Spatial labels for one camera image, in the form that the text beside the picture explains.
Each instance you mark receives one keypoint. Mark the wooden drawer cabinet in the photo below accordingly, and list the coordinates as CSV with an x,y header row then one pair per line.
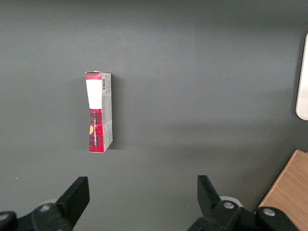
x,y
288,187

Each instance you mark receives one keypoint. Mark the cream plastic tray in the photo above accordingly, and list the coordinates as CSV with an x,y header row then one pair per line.
x,y
303,96

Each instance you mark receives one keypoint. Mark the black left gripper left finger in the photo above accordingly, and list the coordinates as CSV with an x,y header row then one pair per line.
x,y
72,202

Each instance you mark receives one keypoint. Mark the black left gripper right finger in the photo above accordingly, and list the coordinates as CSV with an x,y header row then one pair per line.
x,y
209,204

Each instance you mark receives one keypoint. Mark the red plaid cardboard box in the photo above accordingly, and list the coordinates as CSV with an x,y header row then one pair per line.
x,y
96,96

